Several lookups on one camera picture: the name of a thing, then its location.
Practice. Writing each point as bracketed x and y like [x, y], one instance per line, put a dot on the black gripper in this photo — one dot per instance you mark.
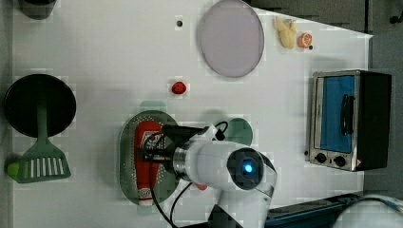
[172, 137]

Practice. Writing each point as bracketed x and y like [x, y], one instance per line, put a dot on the red plush ketchup bottle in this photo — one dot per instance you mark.
[146, 136]

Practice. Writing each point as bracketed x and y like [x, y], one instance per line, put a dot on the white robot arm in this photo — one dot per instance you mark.
[245, 178]

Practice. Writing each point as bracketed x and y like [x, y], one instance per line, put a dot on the green oval strainer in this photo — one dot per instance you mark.
[134, 176]

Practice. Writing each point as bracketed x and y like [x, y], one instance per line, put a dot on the plush strawberry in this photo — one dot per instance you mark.
[201, 187]

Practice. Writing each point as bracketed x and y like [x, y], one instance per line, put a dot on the small red plush fruit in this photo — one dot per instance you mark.
[179, 88]

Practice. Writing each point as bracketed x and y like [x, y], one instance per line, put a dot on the green mug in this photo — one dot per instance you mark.
[236, 130]

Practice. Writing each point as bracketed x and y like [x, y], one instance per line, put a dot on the green slotted spatula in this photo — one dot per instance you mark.
[43, 161]

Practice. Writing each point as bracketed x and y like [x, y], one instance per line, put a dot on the lilac round plate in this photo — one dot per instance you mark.
[231, 38]

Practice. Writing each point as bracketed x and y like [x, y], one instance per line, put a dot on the large black cylinder container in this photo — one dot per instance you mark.
[24, 97]

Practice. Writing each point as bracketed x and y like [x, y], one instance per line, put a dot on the plush banana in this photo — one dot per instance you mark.
[287, 34]

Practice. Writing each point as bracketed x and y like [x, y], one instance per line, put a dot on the plush orange slice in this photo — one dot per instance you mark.
[305, 40]

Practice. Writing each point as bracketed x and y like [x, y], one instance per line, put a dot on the small black cylinder container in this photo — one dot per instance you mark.
[37, 9]

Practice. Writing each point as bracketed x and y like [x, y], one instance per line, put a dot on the black toaster oven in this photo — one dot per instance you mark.
[350, 120]

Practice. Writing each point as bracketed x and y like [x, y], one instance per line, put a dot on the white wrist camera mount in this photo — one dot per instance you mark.
[210, 133]

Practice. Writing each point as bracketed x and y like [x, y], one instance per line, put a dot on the blue metal frame rail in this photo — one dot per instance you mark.
[321, 213]

